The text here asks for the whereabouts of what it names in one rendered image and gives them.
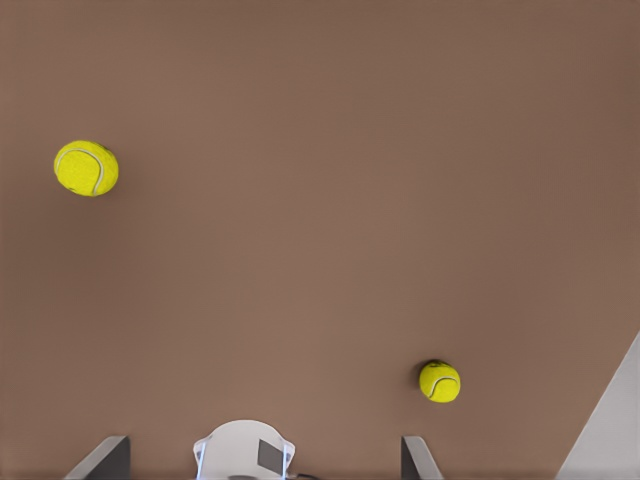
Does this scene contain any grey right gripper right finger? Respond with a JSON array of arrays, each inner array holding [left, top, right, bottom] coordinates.
[[400, 435, 446, 480]]

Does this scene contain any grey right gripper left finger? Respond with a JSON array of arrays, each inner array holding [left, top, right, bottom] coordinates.
[[63, 435, 132, 480]]

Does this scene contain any small yellow tennis ball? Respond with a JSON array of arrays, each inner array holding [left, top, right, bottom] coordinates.
[[418, 359, 462, 404]]

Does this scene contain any large yellow tennis ball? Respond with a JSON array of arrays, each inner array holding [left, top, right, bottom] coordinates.
[[53, 139, 120, 198]]

